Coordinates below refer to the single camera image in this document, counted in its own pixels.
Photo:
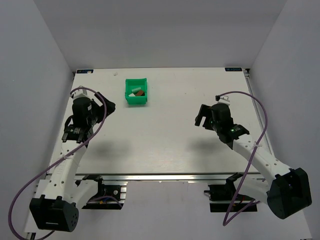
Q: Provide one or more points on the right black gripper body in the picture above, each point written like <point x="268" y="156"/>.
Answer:
<point x="206" y="118"/>

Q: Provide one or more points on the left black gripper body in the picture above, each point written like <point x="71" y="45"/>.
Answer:
<point x="100" y="104"/>

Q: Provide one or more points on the green cylinder block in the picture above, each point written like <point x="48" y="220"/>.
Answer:
<point x="135" y="90"/>

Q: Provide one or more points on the green plastic bin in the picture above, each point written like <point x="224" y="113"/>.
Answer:
<point x="133" y="83"/>

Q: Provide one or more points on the brown rectangular block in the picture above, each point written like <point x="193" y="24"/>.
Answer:
<point x="140" y="93"/>

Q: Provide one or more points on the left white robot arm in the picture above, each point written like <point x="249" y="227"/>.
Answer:
<point x="57" y="208"/>

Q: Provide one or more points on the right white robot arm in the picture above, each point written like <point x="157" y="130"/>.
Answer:
<point x="285" y="190"/>

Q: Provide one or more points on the left blue corner label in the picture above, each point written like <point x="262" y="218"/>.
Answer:
<point x="84" y="71"/>

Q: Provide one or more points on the blue corner label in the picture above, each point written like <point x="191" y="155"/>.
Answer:
<point x="233" y="69"/>
<point x="84" y="71"/>

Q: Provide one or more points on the right blue corner label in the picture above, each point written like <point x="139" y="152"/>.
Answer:
<point x="233" y="69"/>

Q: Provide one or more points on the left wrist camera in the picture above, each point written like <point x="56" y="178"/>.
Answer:
<point x="79" y="92"/>

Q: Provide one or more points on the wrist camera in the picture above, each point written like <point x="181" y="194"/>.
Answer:
<point x="79" y="92"/>
<point x="223" y="99"/>

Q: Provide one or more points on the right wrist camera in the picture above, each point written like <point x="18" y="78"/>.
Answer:
<point x="223" y="99"/>

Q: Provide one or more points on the aluminium table frame rail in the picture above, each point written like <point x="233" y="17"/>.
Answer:
<point x="259" y="113"/>

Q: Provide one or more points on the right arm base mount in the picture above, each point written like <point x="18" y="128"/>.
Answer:
<point x="220" y="196"/>

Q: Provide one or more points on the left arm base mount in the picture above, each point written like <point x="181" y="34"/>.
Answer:
<point x="108" y="196"/>

